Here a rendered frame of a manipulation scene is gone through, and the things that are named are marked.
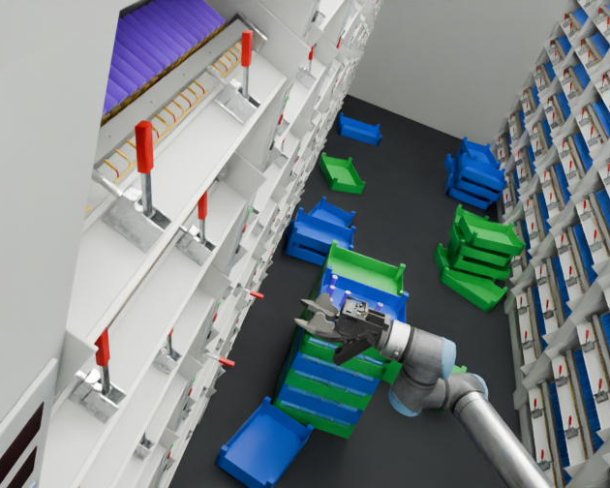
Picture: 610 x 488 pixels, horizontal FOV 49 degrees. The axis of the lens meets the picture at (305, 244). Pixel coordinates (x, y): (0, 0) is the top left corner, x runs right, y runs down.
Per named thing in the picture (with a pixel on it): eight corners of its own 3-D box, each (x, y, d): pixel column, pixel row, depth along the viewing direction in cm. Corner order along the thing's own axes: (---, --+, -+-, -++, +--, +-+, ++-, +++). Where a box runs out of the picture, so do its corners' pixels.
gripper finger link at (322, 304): (312, 280, 161) (345, 299, 158) (305, 299, 164) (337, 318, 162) (306, 286, 158) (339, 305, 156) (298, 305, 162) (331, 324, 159)
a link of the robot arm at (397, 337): (397, 345, 163) (394, 371, 155) (379, 338, 163) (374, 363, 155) (411, 318, 158) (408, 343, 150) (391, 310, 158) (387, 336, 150)
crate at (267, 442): (260, 410, 243) (266, 395, 239) (307, 441, 238) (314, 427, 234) (214, 463, 219) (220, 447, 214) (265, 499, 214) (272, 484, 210)
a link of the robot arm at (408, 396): (433, 420, 165) (453, 385, 158) (391, 419, 161) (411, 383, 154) (420, 391, 172) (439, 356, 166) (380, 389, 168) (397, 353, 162)
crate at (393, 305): (399, 310, 236) (409, 292, 232) (399, 347, 219) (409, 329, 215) (320, 281, 234) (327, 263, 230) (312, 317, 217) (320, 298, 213)
